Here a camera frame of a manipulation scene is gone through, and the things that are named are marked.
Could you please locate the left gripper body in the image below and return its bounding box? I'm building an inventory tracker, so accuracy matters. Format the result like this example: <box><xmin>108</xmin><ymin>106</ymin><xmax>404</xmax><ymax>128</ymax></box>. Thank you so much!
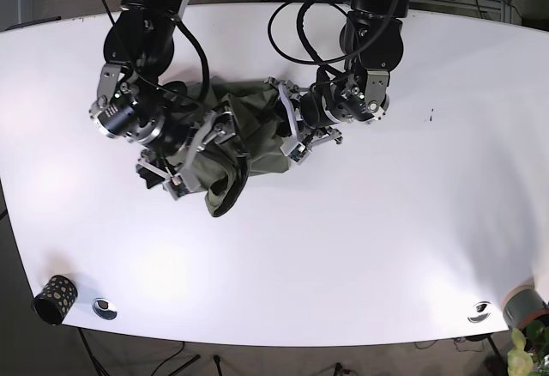
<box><xmin>266</xmin><ymin>77</ymin><xmax>343</xmax><ymax>165</ymax></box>

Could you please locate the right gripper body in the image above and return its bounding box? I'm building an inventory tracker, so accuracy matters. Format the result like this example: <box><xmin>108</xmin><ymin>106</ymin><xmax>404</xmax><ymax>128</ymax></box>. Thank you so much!
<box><xmin>136</xmin><ymin>106</ymin><xmax>237</xmax><ymax>200</ymax></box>

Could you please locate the olive green T-shirt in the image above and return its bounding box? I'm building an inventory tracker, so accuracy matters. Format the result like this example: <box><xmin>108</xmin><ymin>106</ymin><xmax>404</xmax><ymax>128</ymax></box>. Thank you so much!
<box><xmin>170</xmin><ymin>82</ymin><xmax>291</xmax><ymax>217</ymax></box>

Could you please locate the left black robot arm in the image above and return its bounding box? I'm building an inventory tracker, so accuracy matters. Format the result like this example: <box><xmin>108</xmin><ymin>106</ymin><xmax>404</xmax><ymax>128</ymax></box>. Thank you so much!
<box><xmin>267</xmin><ymin>0</ymin><xmax>409</xmax><ymax>163</ymax></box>

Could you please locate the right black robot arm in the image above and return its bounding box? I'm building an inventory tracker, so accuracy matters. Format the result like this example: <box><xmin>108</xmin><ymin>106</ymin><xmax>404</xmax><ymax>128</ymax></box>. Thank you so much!
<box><xmin>89</xmin><ymin>0</ymin><xmax>237</xmax><ymax>199</ymax></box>

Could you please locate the left silver table grommet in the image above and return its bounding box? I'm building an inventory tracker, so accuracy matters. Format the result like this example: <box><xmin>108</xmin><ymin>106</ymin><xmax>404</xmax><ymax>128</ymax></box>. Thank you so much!
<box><xmin>92</xmin><ymin>298</ymin><xmax>118</xmax><ymax>320</ymax></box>

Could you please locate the silver table grommet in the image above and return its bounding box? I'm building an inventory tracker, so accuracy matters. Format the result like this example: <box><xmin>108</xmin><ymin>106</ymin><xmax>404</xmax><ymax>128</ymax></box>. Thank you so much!
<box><xmin>92</xmin><ymin>298</ymin><xmax>118</xmax><ymax>320</ymax></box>
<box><xmin>467</xmin><ymin>301</ymin><xmax>492</xmax><ymax>324</ymax></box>

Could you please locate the black gold-dotted cup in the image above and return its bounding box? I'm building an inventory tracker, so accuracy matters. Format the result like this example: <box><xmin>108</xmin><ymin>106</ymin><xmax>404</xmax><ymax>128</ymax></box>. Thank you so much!
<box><xmin>32</xmin><ymin>275</ymin><xmax>78</xmax><ymax>325</ymax></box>

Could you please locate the right silver table grommet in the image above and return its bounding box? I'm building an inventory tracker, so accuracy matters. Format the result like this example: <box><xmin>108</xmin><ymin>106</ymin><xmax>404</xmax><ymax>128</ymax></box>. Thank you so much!
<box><xmin>467</xmin><ymin>301</ymin><xmax>492</xmax><ymax>324</ymax></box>

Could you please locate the grey flower pot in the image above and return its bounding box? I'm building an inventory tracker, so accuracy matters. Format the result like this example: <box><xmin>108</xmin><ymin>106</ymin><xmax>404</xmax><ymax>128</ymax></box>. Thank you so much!
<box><xmin>502</xmin><ymin>286</ymin><xmax>548</xmax><ymax>331</ymax></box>

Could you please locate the green potted plant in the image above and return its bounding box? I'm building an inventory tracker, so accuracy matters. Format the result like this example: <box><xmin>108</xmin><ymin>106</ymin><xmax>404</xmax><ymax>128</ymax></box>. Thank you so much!
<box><xmin>507</xmin><ymin>319</ymin><xmax>548</xmax><ymax>376</ymax></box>

